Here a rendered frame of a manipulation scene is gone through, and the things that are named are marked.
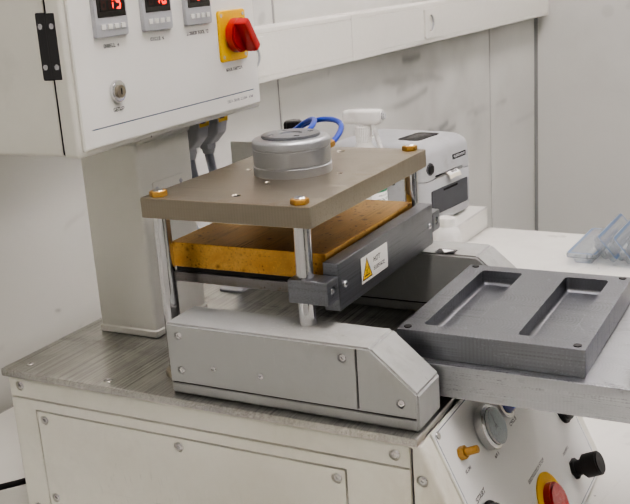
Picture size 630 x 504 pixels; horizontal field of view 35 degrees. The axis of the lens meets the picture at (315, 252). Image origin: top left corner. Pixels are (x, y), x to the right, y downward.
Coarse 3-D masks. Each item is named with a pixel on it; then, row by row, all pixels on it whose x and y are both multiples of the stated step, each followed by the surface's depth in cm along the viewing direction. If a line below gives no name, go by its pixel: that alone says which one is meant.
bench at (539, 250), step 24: (480, 240) 202; (504, 240) 201; (528, 240) 200; (552, 240) 199; (576, 240) 198; (528, 264) 184; (552, 264) 183; (576, 264) 182; (600, 264) 181; (624, 264) 180; (0, 432) 129; (600, 432) 118; (624, 432) 118; (0, 456) 122; (624, 456) 112; (0, 480) 116; (600, 480) 107; (624, 480) 107
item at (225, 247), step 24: (336, 216) 101; (360, 216) 101; (384, 216) 100; (192, 240) 96; (216, 240) 95; (240, 240) 95; (264, 240) 94; (288, 240) 93; (312, 240) 93; (336, 240) 92; (192, 264) 95; (216, 264) 94; (240, 264) 93; (264, 264) 91; (288, 264) 90; (264, 288) 92
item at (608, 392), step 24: (624, 336) 88; (432, 360) 86; (600, 360) 84; (624, 360) 83; (456, 384) 85; (480, 384) 84; (504, 384) 83; (528, 384) 82; (552, 384) 81; (576, 384) 80; (600, 384) 79; (624, 384) 79; (528, 408) 82; (552, 408) 81; (576, 408) 80; (600, 408) 79; (624, 408) 78
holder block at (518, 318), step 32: (448, 288) 97; (480, 288) 101; (512, 288) 95; (544, 288) 95; (576, 288) 98; (608, 288) 94; (416, 320) 89; (448, 320) 92; (480, 320) 88; (512, 320) 87; (544, 320) 91; (576, 320) 90; (608, 320) 87; (448, 352) 85; (480, 352) 84; (512, 352) 83; (544, 352) 81; (576, 352) 80
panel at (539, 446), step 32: (448, 416) 86; (512, 416) 95; (544, 416) 102; (576, 416) 108; (448, 448) 84; (480, 448) 88; (512, 448) 93; (544, 448) 99; (576, 448) 105; (480, 480) 86; (512, 480) 91; (544, 480) 96; (576, 480) 102
